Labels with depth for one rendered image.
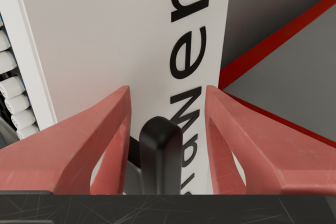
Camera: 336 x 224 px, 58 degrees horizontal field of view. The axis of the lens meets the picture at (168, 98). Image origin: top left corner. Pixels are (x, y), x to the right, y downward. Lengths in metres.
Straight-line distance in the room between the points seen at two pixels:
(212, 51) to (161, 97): 0.04
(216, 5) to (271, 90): 0.25
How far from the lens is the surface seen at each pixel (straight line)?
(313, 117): 0.38
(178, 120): 0.17
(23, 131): 0.25
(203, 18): 0.16
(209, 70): 0.18
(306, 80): 0.44
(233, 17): 0.48
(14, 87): 0.22
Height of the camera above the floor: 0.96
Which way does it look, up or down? 37 degrees down
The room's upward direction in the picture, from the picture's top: 124 degrees counter-clockwise
